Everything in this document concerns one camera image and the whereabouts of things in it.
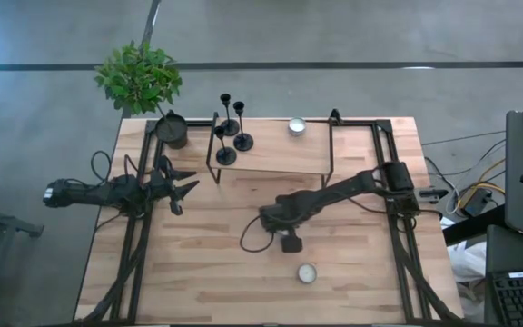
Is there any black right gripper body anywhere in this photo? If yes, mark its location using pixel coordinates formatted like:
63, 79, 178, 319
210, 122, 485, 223
259, 203, 301, 234

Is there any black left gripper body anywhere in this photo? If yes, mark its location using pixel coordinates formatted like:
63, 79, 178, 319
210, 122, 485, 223
144, 167, 177, 206

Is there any purple patterned candle tin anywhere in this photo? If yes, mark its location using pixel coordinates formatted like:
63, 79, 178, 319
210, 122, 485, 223
297, 263, 319, 285

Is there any tall black metal candlestick holder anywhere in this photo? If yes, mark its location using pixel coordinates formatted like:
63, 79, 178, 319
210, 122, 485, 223
232, 100, 255, 153

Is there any green potted plant black pot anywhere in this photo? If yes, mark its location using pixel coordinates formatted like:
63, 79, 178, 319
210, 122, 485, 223
94, 39, 190, 151

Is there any white plastic bag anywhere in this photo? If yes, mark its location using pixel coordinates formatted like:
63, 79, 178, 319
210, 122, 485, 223
440, 216, 489, 322

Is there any black power brick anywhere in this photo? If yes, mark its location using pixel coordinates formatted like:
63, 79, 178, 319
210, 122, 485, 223
462, 187, 493, 218

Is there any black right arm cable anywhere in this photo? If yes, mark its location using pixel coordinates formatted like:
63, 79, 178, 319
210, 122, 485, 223
239, 214, 275, 253

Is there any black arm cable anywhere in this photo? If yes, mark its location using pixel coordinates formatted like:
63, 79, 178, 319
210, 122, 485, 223
239, 214, 275, 253
90, 150, 113, 183

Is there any wooden shelf black metal frame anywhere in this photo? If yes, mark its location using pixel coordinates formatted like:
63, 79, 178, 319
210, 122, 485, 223
205, 111, 335, 186

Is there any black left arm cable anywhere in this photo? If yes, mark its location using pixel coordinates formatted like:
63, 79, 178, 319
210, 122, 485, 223
90, 150, 113, 183

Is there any black metal rig frame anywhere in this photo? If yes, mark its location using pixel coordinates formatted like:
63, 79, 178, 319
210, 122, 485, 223
77, 117, 462, 326

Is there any grey floor cable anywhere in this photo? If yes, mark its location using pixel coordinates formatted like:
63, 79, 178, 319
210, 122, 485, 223
422, 130, 507, 147

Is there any yellow cable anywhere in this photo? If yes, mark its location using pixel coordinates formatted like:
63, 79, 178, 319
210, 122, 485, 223
451, 181, 507, 214

